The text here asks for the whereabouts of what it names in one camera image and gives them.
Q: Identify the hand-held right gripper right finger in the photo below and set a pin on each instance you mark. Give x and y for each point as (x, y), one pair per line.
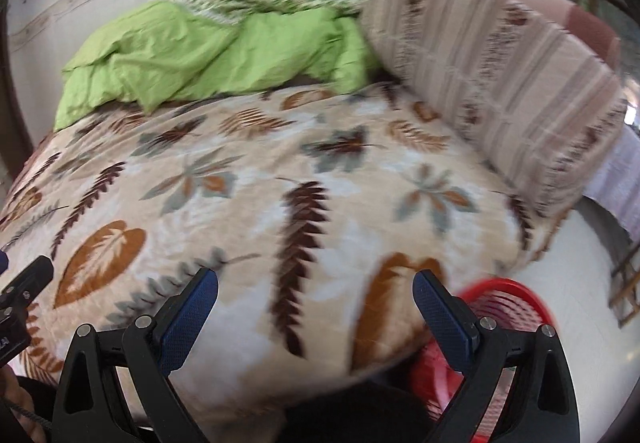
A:
(440, 318)

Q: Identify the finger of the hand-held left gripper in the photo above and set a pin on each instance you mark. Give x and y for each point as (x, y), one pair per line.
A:
(27, 283)

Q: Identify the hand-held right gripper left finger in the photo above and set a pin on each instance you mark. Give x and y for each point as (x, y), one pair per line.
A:
(192, 313)

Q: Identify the red plastic basket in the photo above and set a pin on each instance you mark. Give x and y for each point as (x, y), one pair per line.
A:
(505, 303)

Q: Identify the leaf print blanket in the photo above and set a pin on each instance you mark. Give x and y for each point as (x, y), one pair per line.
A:
(250, 233)

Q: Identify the dark cloth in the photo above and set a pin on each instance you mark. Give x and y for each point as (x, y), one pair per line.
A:
(350, 418)

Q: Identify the white lace cloth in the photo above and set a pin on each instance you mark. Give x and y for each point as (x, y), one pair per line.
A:
(620, 183)

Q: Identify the striped floral cushion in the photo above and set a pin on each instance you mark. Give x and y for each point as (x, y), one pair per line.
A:
(500, 73)

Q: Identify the green duvet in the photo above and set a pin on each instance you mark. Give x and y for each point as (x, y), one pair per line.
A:
(200, 53)

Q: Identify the wooden frame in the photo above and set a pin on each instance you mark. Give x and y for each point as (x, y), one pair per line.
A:
(616, 283)

